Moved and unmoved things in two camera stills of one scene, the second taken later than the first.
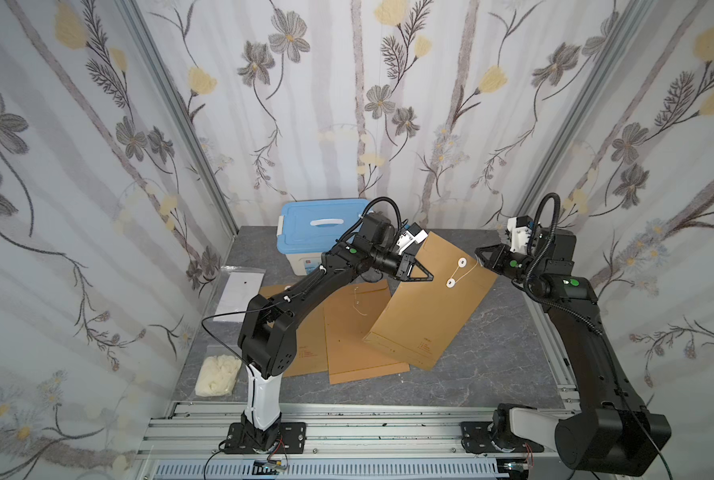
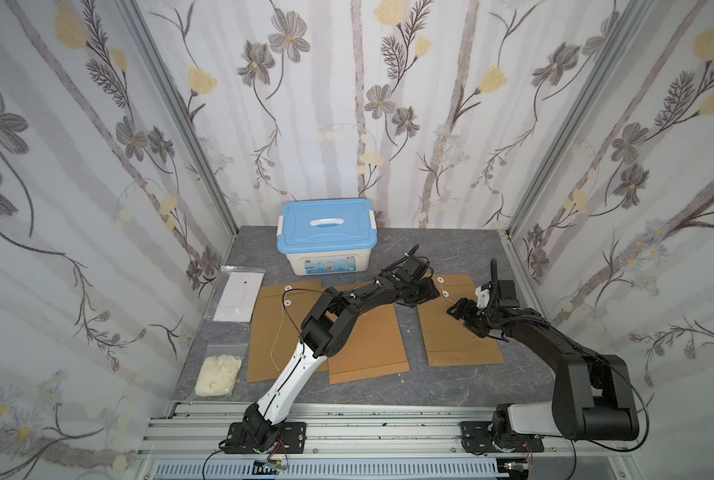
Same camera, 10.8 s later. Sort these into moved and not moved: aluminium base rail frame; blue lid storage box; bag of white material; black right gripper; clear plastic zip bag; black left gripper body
Moved: black left gripper body; black right gripper
Not moved: aluminium base rail frame; clear plastic zip bag; blue lid storage box; bag of white material
